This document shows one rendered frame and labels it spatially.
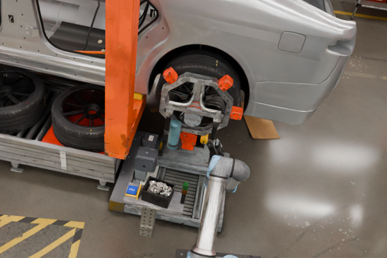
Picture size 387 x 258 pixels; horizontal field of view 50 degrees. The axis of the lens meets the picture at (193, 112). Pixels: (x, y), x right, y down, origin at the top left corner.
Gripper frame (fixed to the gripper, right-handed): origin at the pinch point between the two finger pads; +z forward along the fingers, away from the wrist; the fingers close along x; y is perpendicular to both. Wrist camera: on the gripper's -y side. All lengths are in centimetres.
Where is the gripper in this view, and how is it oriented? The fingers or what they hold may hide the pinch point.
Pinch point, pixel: (216, 139)
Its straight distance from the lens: 322.5
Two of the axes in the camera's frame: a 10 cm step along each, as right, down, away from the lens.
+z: 1.4, -6.3, 7.6
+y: 6.0, 6.7, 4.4
